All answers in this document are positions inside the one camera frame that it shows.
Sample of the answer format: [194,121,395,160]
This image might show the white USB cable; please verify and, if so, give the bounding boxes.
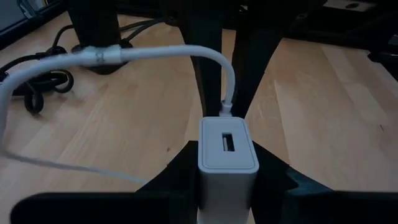
[0,44,236,184]

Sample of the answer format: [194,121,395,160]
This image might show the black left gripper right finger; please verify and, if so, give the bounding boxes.
[250,140,398,224]

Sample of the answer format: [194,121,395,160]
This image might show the white USB charger block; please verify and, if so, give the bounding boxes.
[197,116,260,224]

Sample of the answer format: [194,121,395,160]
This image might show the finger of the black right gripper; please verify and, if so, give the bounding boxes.
[231,0,299,119]
[178,0,224,118]

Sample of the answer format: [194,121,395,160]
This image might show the black power cord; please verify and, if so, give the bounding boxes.
[0,18,169,115]

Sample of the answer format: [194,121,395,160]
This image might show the black power tower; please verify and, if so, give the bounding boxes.
[67,0,133,75]

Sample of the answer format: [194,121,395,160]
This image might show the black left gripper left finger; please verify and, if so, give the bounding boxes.
[9,140,200,224]

